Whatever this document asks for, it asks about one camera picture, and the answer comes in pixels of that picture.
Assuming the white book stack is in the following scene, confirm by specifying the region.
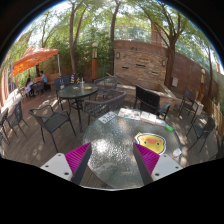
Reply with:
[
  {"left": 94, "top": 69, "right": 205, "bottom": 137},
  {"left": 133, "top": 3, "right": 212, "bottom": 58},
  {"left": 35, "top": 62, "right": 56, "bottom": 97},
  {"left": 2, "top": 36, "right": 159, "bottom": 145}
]
[{"left": 140, "top": 111, "right": 166, "bottom": 126}]

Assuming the lamp post with globe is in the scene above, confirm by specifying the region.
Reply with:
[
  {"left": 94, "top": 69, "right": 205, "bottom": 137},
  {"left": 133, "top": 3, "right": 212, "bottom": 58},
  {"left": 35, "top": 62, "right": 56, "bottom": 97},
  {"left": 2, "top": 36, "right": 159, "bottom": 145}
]
[{"left": 92, "top": 42, "right": 98, "bottom": 81}]

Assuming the person in pink shirt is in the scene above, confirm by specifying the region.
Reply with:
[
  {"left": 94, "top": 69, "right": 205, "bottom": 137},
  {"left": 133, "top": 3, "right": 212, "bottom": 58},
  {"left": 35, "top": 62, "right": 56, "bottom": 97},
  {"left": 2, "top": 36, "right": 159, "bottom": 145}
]
[{"left": 25, "top": 78, "right": 34, "bottom": 94}]

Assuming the green small object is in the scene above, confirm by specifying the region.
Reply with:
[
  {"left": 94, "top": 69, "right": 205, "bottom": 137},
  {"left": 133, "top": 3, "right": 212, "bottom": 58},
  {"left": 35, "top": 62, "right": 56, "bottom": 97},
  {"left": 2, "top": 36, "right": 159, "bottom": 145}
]
[{"left": 165, "top": 125, "right": 174, "bottom": 132}]

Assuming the grey mesh chair far left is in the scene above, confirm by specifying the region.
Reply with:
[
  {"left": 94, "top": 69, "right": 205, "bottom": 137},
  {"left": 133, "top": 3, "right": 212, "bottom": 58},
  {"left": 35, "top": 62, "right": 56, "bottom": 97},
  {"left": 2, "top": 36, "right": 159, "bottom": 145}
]
[{"left": 7, "top": 102, "right": 26, "bottom": 131}]

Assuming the colourful open magazine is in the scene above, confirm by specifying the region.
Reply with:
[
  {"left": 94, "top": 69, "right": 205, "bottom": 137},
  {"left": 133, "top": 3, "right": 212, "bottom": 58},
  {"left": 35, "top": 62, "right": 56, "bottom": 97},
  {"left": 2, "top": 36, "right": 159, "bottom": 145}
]
[{"left": 118, "top": 108, "right": 141, "bottom": 120}]

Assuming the round glass patio table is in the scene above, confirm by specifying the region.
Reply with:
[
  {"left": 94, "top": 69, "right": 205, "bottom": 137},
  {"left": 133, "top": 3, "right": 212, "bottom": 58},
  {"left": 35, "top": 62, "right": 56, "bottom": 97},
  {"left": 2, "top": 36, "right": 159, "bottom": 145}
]
[{"left": 83, "top": 115, "right": 182, "bottom": 189}]

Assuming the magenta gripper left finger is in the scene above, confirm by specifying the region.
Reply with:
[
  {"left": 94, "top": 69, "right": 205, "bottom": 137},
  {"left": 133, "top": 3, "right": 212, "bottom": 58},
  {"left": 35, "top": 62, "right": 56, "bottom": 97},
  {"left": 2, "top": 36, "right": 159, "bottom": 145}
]
[{"left": 41, "top": 143, "right": 92, "bottom": 185}]

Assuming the yellow duck mouse pad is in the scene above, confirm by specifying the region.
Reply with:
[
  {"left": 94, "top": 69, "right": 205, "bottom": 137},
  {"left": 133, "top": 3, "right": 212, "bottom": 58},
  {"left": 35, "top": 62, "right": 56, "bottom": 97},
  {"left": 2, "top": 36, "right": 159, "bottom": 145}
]
[{"left": 135, "top": 133, "right": 166, "bottom": 155}]

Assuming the yellow plate on far table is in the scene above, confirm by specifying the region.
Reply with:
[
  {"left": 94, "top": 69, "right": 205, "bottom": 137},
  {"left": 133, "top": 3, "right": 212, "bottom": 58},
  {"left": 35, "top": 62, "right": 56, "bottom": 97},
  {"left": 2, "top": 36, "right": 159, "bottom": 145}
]
[{"left": 84, "top": 86, "right": 92, "bottom": 90}]

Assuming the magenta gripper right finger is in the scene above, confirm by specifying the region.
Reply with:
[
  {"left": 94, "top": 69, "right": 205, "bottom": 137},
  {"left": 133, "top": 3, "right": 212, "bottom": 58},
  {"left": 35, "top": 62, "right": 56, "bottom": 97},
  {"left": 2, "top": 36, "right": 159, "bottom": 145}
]
[{"left": 133, "top": 143, "right": 182, "bottom": 185}]

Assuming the black chair far right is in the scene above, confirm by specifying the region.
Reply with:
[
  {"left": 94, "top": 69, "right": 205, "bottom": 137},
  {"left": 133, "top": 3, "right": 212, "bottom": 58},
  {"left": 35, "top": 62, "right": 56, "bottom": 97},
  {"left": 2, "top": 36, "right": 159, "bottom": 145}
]
[{"left": 185, "top": 115, "right": 218, "bottom": 153}]

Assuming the black chair right back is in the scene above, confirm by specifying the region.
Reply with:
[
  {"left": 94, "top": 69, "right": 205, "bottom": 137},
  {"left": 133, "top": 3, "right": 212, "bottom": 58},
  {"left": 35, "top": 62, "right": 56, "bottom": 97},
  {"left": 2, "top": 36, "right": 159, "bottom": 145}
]
[{"left": 179, "top": 90, "right": 199, "bottom": 115}]

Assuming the brick fountain wall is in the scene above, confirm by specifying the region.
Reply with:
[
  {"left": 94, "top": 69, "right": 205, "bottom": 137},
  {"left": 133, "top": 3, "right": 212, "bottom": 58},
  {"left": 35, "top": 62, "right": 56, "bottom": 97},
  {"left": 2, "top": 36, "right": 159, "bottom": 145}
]
[{"left": 114, "top": 40, "right": 167, "bottom": 84}]

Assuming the dark round far table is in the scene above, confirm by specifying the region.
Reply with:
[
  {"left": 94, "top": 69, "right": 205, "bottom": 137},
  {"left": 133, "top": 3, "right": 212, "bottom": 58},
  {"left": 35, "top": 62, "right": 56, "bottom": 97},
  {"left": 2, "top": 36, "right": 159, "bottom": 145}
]
[{"left": 58, "top": 83, "right": 98, "bottom": 130}]

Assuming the orange canopy tent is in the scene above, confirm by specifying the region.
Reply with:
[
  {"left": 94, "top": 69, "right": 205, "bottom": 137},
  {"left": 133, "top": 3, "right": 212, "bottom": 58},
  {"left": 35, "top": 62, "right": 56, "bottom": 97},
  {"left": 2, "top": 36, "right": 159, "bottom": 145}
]
[{"left": 11, "top": 46, "right": 58, "bottom": 77}]

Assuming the person in blue shirt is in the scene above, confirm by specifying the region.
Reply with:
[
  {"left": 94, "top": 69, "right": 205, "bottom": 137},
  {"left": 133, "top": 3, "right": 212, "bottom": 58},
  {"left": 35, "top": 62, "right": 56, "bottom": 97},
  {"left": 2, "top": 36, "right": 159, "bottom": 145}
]
[{"left": 39, "top": 71, "right": 48, "bottom": 84}]

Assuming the black slatted chair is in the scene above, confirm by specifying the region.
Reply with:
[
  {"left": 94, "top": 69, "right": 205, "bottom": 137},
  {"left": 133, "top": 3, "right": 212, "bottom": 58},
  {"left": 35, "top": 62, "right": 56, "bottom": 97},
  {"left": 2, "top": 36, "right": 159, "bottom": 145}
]
[{"left": 133, "top": 85, "right": 171, "bottom": 119}]

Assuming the white patterned card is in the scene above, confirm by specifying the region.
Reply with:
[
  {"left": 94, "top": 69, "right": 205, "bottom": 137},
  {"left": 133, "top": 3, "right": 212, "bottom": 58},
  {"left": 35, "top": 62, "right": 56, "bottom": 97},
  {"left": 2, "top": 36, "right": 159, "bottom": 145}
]
[{"left": 99, "top": 111, "right": 117, "bottom": 124}]

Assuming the grey mesh chair near table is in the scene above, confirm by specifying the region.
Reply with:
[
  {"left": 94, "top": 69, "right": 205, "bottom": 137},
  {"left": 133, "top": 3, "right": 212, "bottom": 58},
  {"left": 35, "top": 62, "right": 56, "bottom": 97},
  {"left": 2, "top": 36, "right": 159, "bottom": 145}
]
[{"left": 83, "top": 90, "right": 126, "bottom": 118}]

